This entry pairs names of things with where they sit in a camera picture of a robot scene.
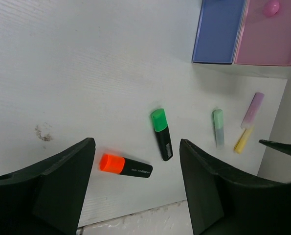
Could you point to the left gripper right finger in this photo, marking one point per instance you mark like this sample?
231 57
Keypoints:
224 200

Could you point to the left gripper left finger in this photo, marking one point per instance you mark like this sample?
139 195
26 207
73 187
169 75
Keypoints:
46 198

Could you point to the pastel yellow highlighter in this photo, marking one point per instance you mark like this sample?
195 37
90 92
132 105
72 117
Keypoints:
241 143

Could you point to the orange cap black highlighter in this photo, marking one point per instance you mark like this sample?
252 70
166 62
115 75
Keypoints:
124 166

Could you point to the pastel green highlighter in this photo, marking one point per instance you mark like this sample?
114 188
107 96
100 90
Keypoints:
218 124

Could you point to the green cap black highlighter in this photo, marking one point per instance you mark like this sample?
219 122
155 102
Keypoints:
161 130

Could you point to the pink drawer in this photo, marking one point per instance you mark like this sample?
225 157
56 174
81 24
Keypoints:
265 38

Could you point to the purple blue drawer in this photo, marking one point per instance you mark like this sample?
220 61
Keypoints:
218 30

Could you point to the white drawer box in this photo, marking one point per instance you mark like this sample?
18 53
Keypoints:
250 70

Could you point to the pastel pink highlighter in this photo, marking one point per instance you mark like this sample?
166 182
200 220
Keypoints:
252 110

